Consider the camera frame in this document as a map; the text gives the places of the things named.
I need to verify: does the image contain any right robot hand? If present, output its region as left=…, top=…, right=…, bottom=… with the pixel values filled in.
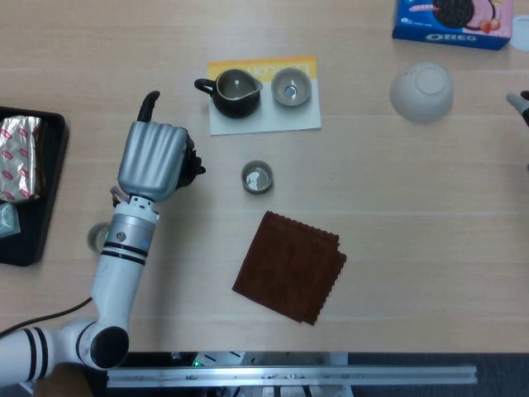
left=506, top=90, right=529, bottom=129

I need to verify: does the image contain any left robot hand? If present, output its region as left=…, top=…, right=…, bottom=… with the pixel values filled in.
left=117, top=90, right=207, bottom=203

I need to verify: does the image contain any dark cup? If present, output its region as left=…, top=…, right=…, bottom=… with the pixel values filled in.
left=241, top=160, right=274, bottom=196
left=86, top=222, right=111, bottom=252

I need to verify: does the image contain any black pouring pitcher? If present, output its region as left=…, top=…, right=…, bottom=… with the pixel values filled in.
left=193, top=69, right=264, bottom=118

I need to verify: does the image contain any blue Oreo biscuit box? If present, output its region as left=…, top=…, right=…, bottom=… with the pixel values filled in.
left=391, top=0, right=515, bottom=51

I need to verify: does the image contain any upturned white bowl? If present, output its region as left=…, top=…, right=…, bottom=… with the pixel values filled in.
left=389, top=61, right=455, bottom=123

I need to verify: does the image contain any black tray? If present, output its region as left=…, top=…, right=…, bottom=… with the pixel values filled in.
left=0, top=106, right=70, bottom=267

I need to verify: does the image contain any white and orange booklet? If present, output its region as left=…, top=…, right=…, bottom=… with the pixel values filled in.
left=207, top=55, right=322, bottom=136

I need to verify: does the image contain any silver foil snack pack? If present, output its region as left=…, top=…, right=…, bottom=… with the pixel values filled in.
left=0, top=116, right=45, bottom=203

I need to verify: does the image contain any small grey strainer bowl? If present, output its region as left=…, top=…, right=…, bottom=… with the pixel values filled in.
left=270, top=67, right=312, bottom=108

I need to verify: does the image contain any teal packet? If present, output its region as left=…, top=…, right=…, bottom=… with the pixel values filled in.
left=0, top=201, right=21, bottom=240

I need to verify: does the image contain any brown folded cloth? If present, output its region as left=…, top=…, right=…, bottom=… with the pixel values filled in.
left=231, top=210, right=347, bottom=327

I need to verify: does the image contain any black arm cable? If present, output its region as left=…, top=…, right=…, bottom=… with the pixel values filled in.
left=0, top=296, right=94, bottom=337

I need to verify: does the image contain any aluminium rail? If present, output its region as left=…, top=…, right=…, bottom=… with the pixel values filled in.
left=106, top=364, right=478, bottom=389

